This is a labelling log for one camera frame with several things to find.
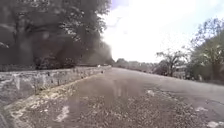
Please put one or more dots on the distant trees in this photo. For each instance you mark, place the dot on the distant trees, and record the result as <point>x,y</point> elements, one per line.
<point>133,64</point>

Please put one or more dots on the grey asphalt road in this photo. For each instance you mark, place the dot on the grey asphalt road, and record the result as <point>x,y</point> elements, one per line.
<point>133,100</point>

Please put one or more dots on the bare branched tree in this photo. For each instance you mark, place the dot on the bare branched tree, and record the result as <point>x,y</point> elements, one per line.
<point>171,60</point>

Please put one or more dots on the row of dark trees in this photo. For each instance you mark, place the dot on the row of dark trees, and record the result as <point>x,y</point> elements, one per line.
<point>50,33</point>

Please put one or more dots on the pale kerb strip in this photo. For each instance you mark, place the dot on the pale kerb strip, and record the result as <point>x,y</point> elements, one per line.
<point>30,101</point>

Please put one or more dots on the group of green trees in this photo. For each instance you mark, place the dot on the group of green trees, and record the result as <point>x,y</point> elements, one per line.
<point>210,53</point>

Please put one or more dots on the low stone wall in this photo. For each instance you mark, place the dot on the low stone wall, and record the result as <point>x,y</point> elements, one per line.
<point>33,81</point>

